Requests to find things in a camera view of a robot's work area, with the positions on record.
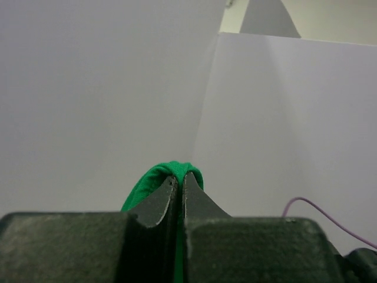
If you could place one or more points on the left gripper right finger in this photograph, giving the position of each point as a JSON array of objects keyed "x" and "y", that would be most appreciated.
[{"x": 222, "y": 248}]

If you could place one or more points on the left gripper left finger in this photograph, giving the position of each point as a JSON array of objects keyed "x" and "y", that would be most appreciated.
[{"x": 134, "y": 246}]

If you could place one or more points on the green t shirt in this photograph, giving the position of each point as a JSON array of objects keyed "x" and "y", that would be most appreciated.
[{"x": 150, "y": 182}]

